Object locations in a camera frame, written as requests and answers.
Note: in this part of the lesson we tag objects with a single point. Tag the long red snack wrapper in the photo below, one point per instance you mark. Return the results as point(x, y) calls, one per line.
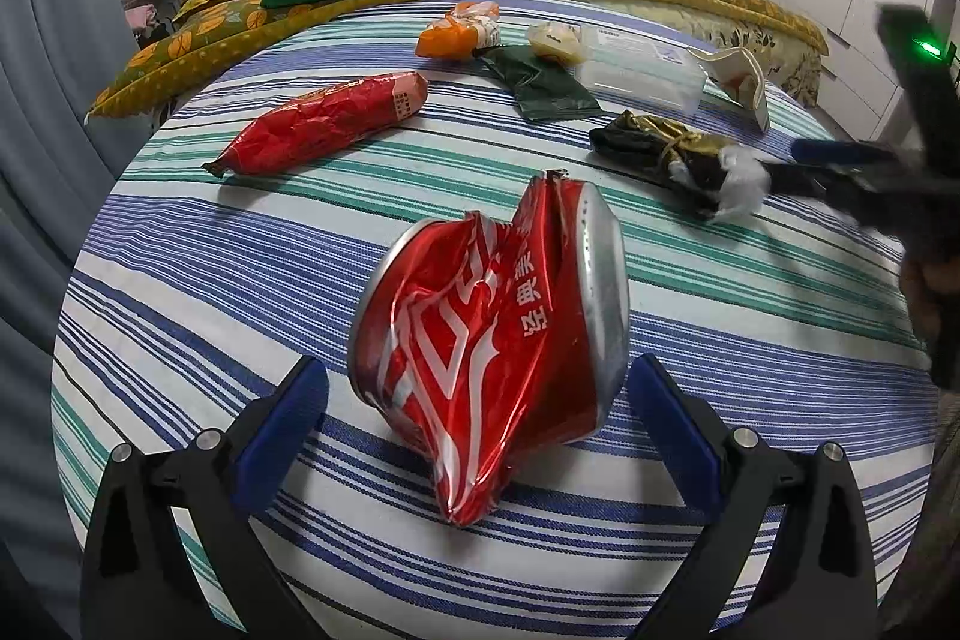
point(315, 123)

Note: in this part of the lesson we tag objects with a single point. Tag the black gold wrapper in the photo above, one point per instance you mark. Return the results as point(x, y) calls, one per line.
point(652, 141)

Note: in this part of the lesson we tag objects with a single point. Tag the cream round snack packet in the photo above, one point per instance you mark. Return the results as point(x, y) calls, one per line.
point(555, 40)

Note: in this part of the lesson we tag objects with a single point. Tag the blue-grey curtain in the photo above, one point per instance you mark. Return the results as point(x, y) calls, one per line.
point(45, 48)

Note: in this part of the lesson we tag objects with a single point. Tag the clear plastic box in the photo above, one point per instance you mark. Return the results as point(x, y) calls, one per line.
point(637, 74)

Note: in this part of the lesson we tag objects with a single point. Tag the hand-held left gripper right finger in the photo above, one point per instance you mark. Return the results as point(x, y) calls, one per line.
point(675, 441)

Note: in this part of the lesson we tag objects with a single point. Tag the striped tablecloth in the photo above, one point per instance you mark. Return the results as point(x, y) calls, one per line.
point(225, 272)

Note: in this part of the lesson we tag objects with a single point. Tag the orange white wrapper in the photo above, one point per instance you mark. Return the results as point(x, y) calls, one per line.
point(446, 40)

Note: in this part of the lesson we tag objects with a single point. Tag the dark green wrapper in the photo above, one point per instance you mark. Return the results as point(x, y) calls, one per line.
point(547, 89)

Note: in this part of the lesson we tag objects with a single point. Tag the crushed red can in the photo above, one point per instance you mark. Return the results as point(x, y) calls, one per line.
point(487, 347)

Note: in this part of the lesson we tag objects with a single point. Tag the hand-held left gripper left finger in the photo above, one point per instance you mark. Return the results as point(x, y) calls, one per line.
point(281, 430)

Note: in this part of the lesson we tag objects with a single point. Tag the green orange floral quilt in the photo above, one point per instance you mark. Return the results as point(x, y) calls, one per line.
point(187, 40)

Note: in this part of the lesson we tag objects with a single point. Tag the person's right hand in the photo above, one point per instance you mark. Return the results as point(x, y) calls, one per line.
point(930, 302)

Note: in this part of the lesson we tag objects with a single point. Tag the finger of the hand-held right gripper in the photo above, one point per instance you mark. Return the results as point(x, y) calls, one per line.
point(817, 179)
point(840, 151)

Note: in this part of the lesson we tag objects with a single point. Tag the crumpled white paper cup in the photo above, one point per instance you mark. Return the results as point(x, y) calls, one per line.
point(739, 78)

